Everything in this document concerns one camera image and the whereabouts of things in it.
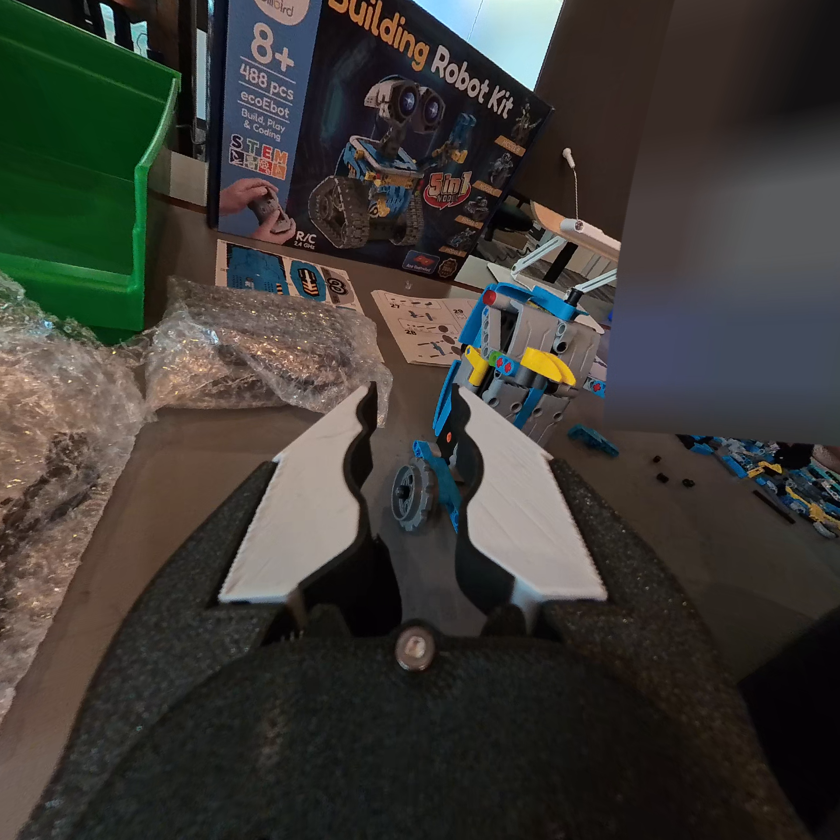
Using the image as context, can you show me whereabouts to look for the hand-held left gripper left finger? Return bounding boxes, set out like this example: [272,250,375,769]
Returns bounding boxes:
[218,382,404,636]

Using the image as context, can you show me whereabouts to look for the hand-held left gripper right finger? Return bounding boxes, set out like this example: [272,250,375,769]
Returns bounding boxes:
[449,384,609,627]

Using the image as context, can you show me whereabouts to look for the blue beam with holes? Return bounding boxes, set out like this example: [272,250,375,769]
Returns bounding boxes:
[567,423,620,458]

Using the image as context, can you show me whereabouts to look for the grey desk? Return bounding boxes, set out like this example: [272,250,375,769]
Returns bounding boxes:
[0,197,840,840]

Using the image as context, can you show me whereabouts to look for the blue toy robot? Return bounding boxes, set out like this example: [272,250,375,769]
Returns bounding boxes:
[392,283,601,536]

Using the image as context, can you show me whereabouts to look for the small bubble wrap bag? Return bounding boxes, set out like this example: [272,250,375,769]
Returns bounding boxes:
[141,276,392,426]

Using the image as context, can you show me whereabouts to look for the instruction booklet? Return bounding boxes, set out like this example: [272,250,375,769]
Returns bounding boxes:
[371,289,608,398]

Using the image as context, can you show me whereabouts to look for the black axle rod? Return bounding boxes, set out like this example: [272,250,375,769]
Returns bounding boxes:
[751,489,796,525]

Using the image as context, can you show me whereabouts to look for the large bubble wrap bag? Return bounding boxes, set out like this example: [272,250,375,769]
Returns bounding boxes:
[0,272,151,713]

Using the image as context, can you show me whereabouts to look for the white board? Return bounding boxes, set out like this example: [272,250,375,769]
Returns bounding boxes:
[487,262,618,309]

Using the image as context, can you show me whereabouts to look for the blue sticker sheet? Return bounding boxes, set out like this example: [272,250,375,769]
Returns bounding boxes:
[215,239,365,312]

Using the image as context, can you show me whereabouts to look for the pile of small building pieces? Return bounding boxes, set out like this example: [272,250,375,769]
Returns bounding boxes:
[679,433,840,540]

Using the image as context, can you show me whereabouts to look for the white stand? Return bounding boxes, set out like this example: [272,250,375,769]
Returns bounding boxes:
[512,236,618,298]

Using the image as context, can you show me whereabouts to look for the robot kit box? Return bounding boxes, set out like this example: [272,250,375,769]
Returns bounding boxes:
[206,0,555,283]

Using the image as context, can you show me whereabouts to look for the dark board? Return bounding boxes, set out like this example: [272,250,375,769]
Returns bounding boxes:
[512,0,673,245]

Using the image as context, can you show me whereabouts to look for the green bin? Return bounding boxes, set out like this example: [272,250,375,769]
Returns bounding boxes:
[0,0,182,345]

